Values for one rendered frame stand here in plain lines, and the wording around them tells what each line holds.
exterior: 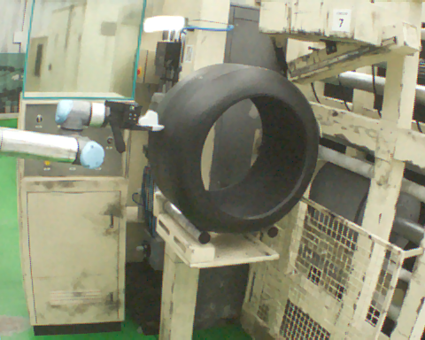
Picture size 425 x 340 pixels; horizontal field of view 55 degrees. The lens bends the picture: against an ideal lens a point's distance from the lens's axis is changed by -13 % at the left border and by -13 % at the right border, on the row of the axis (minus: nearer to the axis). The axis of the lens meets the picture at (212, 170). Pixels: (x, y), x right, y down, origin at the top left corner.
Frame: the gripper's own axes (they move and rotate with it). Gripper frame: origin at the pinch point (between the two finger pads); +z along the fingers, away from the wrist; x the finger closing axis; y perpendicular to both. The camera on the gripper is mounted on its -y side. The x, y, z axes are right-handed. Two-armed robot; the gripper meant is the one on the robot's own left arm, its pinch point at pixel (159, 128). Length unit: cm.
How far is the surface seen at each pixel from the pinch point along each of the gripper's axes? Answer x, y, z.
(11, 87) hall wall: 904, -75, -43
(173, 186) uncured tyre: -8.7, -16.1, 4.9
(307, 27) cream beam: -8, 46, 44
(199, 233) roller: -7.5, -32.2, 17.9
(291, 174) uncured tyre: 2, -11, 58
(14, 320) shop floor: 81, -131, -42
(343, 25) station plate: -28, 47, 43
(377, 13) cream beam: -33, 55, 54
